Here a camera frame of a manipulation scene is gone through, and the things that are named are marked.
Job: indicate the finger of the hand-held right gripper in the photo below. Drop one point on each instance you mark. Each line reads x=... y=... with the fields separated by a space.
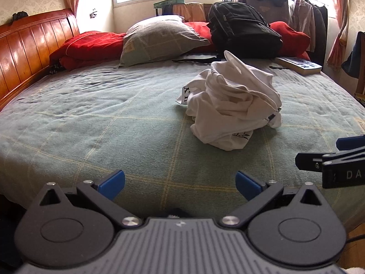
x=350 y=143
x=309 y=161

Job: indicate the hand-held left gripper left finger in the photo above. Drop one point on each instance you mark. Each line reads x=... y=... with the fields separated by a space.
x=112 y=184

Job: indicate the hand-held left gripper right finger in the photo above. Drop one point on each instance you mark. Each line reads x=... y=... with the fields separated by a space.
x=248 y=185

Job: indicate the white printed t-shirt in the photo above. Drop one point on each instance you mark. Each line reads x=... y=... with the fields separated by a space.
x=233 y=105

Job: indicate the clothes rack with clothes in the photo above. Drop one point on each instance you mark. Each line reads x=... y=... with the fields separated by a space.
x=302 y=14

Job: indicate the yellow patterned box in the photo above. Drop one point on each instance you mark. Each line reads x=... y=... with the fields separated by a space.
x=360 y=99

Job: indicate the green checked bed blanket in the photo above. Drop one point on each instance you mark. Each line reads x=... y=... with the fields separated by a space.
x=85 y=125

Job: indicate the dark blue jacket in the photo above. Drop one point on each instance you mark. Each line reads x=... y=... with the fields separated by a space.
x=356 y=57

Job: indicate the blue cover book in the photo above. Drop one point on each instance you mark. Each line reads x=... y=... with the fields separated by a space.
x=299 y=64

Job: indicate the person's white fleece jacket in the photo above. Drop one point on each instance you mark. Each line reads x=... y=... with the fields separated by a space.
x=356 y=271

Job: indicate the red blanket heap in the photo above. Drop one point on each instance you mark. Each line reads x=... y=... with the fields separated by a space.
x=288 y=37

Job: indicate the black backpack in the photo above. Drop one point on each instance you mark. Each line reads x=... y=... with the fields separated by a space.
x=242 y=31

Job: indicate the grey pillow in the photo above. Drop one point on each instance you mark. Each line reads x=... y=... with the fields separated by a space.
x=159 y=40

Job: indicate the wooden bed headboard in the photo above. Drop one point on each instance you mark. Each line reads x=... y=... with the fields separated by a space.
x=28 y=51

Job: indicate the cardboard box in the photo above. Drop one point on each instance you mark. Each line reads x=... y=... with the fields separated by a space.
x=194 y=11

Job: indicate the green folding table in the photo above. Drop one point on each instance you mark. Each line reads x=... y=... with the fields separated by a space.
x=168 y=3

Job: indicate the black headboard ornament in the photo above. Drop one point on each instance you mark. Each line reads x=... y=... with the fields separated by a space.
x=19 y=16

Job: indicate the metal wall hook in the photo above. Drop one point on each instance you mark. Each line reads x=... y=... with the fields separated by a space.
x=93 y=13

